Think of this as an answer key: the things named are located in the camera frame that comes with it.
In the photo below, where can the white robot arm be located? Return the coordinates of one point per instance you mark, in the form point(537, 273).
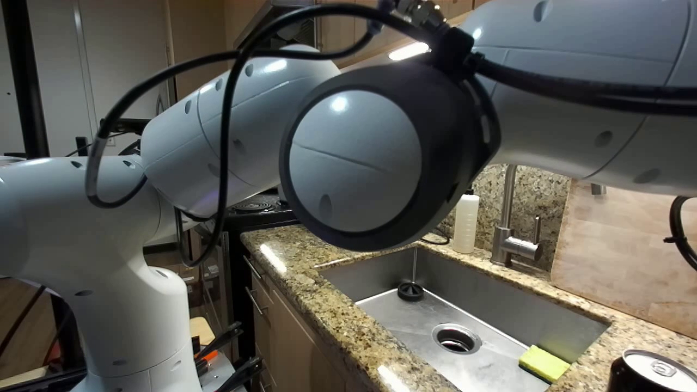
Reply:
point(349, 159)

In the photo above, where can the black sink stopper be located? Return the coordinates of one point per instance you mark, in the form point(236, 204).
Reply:
point(410, 291)

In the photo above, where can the white soap dispenser bottle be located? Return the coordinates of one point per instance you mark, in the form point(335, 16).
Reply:
point(468, 224)

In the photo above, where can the stainless steel sink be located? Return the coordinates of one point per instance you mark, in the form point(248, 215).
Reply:
point(406, 327)

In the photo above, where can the under-cabinet light strip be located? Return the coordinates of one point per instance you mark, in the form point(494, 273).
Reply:
point(408, 50)

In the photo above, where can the wooden base cabinet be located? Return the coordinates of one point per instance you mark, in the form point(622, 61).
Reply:
point(284, 340)

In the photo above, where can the brushed steel faucet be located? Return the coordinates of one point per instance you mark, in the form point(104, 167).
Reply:
point(508, 209)

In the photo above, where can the black orange clamp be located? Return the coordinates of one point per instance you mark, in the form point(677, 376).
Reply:
point(225, 351)

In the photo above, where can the yellow green sponge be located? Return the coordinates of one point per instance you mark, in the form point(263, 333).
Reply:
point(546, 362)

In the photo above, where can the wooden cutting board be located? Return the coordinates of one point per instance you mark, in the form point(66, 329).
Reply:
point(624, 252)

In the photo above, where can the black drink can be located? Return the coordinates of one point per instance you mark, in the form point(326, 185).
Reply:
point(640, 376)

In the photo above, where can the wooden wall cabinet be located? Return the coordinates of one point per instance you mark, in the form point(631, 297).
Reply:
point(340, 33)

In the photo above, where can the black metal post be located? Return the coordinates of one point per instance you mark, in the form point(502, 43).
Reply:
point(25, 73)

